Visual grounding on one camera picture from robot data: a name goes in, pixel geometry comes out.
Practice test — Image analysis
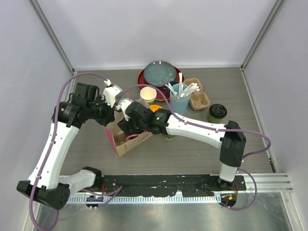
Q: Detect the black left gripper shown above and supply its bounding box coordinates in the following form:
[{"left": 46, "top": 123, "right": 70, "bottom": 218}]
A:
[{"left": 87, "top": 95, "right": 117, "bottom": 127}]

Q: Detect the stack of green paper cups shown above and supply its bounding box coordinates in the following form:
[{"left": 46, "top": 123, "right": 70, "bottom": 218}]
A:
[{"left": 140, "top": 87, "right": 157, "bottom": 105}]

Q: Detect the pink paper gift bag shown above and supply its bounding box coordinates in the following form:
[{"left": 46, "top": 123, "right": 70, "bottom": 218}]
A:
[{"left": 104, "top": 111, "right": 152, "bottom": 157}]

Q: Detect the green paper cup taken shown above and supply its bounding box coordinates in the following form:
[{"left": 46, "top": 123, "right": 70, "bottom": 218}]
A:
[{"left": 165, "top": 135, "right": 175, "bottom": 139}]

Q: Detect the green paper cup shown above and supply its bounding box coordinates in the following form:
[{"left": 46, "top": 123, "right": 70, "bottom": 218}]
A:
[{"left": 207, "top": 103, "right": 227, "bottom": 124}]

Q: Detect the brown cardboard cup carrier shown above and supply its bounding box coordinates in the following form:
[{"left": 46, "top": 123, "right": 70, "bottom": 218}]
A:
[{"left": 114, "top": 133, "right": 127, "bottom": 147}]

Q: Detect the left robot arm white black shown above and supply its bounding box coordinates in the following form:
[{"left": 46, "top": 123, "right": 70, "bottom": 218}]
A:
[{"left": 17, "top": 83, "right": 122, "bottom": 210}]

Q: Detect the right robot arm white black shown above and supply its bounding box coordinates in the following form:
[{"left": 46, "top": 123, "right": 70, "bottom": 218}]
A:
[{"left": 115, "top": 100, "right": 246, "bottom": 190}]

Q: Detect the orange bowl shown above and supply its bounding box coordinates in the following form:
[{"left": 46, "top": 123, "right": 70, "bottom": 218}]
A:
[{"left": 150, "top": 104, "right": 162, "bottom": 112}]

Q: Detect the red round plate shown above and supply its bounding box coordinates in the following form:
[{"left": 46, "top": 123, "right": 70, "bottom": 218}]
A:
[{"left": 137, "top": 67, "right": 182, "bottom": 101}]

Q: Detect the blue grey plate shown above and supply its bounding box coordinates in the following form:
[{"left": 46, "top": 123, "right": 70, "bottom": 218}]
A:
[{"left": 144, "top": 61, "right": 176, "bottom": 87}]

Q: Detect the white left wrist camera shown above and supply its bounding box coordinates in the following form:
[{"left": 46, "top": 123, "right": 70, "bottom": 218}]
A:
[{"left": 103, "top": 79, "right": 123, "bottom": 107}]

